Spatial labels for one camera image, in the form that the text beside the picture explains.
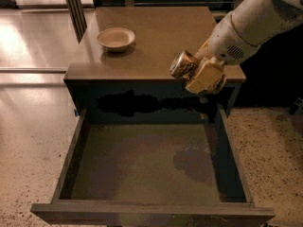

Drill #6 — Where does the open grey top drawer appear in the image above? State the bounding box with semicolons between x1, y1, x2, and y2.
31;108;275;227

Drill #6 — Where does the crushed orange can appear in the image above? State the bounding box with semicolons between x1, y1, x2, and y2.
170;50;199;81

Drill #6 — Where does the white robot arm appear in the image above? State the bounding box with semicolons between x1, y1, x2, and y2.
186;0;303;94

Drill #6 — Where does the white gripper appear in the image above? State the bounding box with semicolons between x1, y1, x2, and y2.
185;14;261;96

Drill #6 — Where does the white paper bowl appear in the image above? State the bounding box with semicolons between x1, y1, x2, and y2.
97;27;135;53

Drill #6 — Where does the grey drawer cabinet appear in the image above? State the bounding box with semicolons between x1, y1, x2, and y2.
64;7;245;124

